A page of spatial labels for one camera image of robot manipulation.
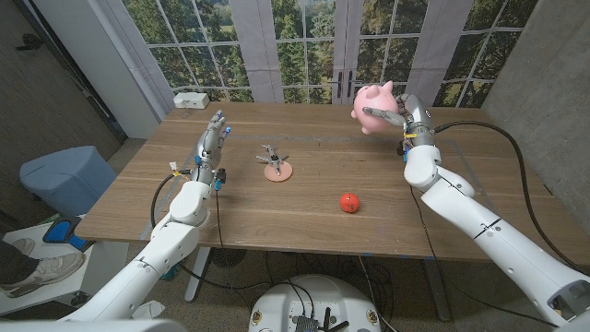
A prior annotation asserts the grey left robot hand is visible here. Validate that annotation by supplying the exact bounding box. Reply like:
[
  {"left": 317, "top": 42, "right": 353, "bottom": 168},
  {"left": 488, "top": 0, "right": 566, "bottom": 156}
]
[{"left": 189, "top": 109, "right": 232, "bottom": 191}]

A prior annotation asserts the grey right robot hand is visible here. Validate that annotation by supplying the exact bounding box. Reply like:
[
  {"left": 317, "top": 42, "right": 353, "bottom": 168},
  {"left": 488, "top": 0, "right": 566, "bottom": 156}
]
[{"left": 362, "top": 93, "right": 437, "bottom": 149}]

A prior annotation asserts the pink plastic piggy bank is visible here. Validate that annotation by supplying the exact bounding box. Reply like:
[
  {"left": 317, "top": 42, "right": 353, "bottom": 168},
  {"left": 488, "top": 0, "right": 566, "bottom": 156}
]
[{"left": 350, "top": 80, "right": 400, "bottom": 136}]

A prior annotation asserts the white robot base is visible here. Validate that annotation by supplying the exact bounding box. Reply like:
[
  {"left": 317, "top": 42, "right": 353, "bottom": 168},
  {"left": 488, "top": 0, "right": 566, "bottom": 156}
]
[{"left": 248, "top": 274, "right": 383, "bottom": 332}]

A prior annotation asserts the red ball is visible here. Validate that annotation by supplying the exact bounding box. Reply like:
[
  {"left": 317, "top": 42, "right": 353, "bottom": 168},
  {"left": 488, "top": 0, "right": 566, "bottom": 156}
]
[{"left": 339, "top": 193, "right": 361, "bottom": 214}]

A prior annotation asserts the white box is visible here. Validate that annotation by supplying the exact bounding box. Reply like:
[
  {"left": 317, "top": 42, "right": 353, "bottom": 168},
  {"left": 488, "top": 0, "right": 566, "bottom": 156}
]
[{"left": 172, "top": 91, "right": 210, "bottom": 111}]

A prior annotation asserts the toy airplane on round stand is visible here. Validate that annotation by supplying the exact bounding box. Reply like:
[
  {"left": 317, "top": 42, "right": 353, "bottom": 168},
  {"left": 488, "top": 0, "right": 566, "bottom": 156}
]
[{"left": 255, "top": 144, "right": 294, "bottom": 183}]

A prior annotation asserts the dark round fan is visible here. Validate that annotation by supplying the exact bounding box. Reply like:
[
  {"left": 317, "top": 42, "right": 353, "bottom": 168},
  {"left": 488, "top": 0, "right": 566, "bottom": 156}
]
[{"left": 210, "top": 247, "right": 248, "bottom": 269}]

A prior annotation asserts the printed window backdrop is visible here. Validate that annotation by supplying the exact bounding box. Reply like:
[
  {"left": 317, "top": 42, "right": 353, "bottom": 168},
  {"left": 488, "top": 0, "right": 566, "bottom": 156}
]
[{"left": 94, "top": 0, "right": 540, "bottom": 110}]

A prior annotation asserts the white table leg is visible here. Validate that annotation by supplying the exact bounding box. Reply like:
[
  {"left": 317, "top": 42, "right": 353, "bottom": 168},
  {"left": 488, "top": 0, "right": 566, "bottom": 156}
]
[{"left": 184, "top": 246, "right": 212, "bottom": 303}]

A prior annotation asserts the teal plastic object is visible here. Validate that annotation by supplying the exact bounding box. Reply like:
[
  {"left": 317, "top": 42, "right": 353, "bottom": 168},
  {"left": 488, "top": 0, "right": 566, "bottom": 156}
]
[{"left": 159, "top": 260, "right": 184, "bottom": 281}]

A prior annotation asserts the blue-grey bin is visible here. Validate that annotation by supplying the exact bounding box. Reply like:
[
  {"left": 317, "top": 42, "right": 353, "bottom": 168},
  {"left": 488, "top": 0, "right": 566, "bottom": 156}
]
[{"left": 18, "top": 145, "right": 119, "bottom": 218}]

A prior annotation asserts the white platform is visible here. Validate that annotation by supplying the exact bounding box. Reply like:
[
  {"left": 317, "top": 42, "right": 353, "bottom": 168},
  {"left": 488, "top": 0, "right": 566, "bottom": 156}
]
[{"left": 0, "top": 221, "right": 130, "bottom": 317}]

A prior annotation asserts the grey table leg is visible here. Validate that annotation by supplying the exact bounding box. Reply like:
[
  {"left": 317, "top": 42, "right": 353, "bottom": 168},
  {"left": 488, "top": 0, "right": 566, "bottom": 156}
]
[{"left": 422, "top": 257, "right": 452, "bottom": 323}]

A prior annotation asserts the blue and black foot pedal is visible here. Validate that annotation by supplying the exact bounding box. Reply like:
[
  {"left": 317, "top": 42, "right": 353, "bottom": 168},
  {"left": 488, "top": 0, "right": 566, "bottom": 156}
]
[{"left": 42, "top": 216, "right": 96, "bottom": 253}]

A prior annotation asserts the crumpled white tissue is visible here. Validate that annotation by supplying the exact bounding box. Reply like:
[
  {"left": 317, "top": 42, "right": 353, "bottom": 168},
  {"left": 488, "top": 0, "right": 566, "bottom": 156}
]
[{"left": 130, "top": 300, "right": 166, "bottom": 320}]

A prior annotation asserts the grey sneaker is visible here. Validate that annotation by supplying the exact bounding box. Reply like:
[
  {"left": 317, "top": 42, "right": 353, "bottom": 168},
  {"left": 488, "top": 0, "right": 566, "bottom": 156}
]
[{"left": 0, "top": 251, "right": 87, "bottom": 299}]

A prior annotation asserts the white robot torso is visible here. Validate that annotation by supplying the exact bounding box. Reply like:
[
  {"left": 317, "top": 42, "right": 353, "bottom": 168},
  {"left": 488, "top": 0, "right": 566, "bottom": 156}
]
[{"left": 0, "top": 318, "right": 190, "bottom": 332}]

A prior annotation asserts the dark trouser leg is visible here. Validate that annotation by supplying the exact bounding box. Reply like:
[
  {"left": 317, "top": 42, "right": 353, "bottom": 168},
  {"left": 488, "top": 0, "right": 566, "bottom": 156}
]
[{"left": 0, "top": 242, "right": 41, "bottom": 286}]

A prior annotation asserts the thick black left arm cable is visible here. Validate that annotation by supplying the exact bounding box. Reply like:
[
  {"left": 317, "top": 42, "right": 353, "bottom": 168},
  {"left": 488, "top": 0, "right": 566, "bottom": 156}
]
[{"left": 150, "top": 171, "right": 193, "bottom": 230}]

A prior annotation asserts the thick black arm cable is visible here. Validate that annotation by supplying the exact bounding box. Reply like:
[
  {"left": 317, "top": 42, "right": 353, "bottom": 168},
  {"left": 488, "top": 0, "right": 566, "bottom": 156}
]
[
  {"left": 432, "top": 120, "right": 587, "bottom": 276},
  {"left": 150, "top": 171, "right": 193, "bottom": 230}
]

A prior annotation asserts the thin black left arm wire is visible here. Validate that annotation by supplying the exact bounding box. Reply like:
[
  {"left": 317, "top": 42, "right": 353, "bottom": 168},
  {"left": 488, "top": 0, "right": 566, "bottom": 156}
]
[{"left": 214, "top": 188, "right": 224, "bottom": 251}]

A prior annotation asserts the thin black arm wire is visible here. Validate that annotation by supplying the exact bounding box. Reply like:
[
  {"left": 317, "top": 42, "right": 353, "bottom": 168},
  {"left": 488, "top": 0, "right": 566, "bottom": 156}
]
[
  {"left": 407, "top": 185, "right": 437, "bottom": 260},
  {"left": 214, "top": 188, "right": 224, "bottom": 251}
]

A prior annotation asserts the thin black right arm wire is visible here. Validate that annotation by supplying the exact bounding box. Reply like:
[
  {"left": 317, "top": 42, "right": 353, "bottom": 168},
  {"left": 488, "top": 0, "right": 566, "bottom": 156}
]
[{"left": 407, "top": 185, "right": 437, "bottom": 260}]

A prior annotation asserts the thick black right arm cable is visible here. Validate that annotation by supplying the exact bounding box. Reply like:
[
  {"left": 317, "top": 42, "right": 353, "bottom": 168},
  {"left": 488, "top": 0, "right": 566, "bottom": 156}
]
[{"left": 432, "top": 120, "right": 587, "bottom": 276}]

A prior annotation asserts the black door handle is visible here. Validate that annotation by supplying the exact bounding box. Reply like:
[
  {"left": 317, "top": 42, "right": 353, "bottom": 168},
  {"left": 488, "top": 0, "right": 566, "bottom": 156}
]
[{"left": 15, "top": 32, "right": 45, "bottom": 52}]

